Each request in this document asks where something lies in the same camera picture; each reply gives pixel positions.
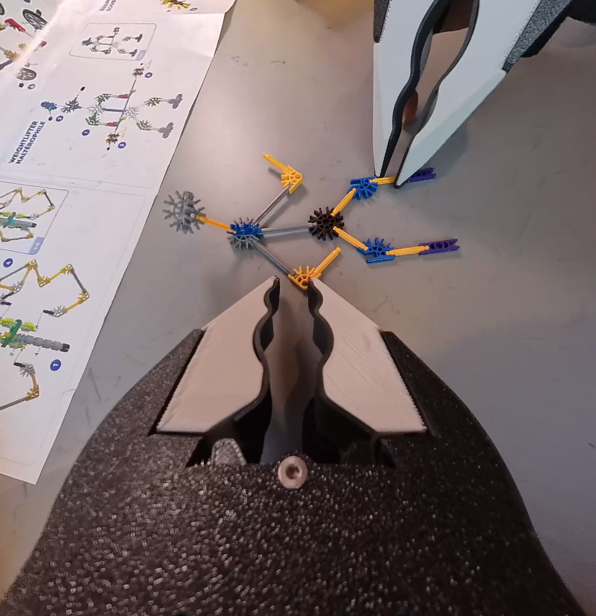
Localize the multicolour rod and connector assembly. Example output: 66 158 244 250
227 166 459 290

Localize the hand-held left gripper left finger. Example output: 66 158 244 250
158 276 281 464

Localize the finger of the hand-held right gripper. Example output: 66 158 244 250
373 0 447 178
393 0 545 189

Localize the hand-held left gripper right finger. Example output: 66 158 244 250
306 278 428 464

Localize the white toy instruction sheet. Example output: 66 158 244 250
0 0 238 484

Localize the grey connector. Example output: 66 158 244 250
162 190 231 234

